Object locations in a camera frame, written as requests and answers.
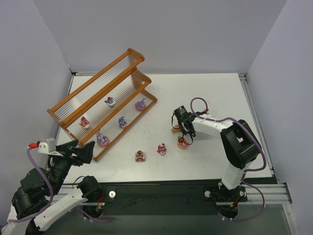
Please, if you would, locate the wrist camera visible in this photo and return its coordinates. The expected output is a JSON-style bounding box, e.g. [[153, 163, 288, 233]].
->
[[199, 109, 209, 115], [28, 138, 61, 156]]

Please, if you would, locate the red strawberry cake toy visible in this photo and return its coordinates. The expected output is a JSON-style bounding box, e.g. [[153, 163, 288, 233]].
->
[[134, 150, 146, 162]]

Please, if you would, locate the orange three-tier acrylic shelf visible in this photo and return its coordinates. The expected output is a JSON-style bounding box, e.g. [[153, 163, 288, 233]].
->
[[47, 48, 157, 161]]

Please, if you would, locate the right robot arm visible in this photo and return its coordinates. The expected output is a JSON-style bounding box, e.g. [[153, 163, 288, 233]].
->
[[173, 106, 263, 190]]

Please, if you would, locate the pink ice cream toy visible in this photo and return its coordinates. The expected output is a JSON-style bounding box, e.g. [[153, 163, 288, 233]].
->
[[171, 125, 180, 133]]

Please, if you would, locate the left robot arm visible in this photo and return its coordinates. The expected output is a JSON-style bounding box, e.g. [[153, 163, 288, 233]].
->
[[0, 138, 102, 235]]

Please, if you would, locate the pink bear cupcake toy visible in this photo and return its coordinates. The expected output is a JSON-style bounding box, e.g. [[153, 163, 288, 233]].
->
[[79, 117, 90, 130]]

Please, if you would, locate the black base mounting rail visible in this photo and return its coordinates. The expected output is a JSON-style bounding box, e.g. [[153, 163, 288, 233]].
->
[[80, 180, 247, 216]]

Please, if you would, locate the purple bunny sitting donut toy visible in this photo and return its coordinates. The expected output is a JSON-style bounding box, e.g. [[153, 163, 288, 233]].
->
[[96, 130, 110, 147]]

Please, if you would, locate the strawberry bear donut toy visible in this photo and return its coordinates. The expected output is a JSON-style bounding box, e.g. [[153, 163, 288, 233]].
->
[[177, 136, 189, 149]]

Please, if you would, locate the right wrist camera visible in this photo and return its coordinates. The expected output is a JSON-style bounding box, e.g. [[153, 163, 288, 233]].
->
[[199, 109, 209, 115]]

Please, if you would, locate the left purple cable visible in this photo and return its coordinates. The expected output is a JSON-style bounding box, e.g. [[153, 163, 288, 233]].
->
[[0, 148, 54, 226]]

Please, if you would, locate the small purple bunny toy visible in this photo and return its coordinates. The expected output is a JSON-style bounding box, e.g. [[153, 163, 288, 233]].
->
[[118, 116, 127, 129]]

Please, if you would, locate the purple cable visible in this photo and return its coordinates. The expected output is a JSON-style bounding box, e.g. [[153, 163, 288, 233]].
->
[[190, 97, 268, 222], [0, 148, 54, 226]]

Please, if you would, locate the pink bear cake toy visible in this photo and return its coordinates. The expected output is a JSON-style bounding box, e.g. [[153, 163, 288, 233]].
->
[[157, 143, 167, 156]]

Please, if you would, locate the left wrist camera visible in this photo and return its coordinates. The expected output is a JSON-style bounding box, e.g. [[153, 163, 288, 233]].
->
[[28, 138, 61, 156]]

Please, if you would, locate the blue cupcake toy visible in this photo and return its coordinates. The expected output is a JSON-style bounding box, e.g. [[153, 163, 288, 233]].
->
[[105, 97, 115, 108]]

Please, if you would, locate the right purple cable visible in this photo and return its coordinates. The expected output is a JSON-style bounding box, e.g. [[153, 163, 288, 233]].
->
[[190, 97, 268, 222]]

